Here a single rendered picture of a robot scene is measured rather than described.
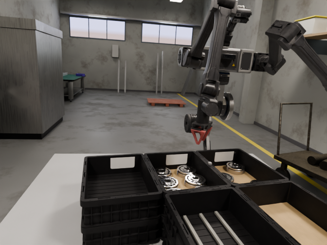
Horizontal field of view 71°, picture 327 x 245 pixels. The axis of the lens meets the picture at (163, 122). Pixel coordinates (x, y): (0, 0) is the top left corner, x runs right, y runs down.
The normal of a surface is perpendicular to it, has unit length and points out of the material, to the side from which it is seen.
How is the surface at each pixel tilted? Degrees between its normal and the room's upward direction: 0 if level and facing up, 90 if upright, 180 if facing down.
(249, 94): 90
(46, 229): 0
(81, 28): 90
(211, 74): 79
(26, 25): 90
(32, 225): 0
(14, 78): 90
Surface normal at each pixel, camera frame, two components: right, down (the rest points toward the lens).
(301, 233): 0.06, -0.97
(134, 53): 0.15, 0.26
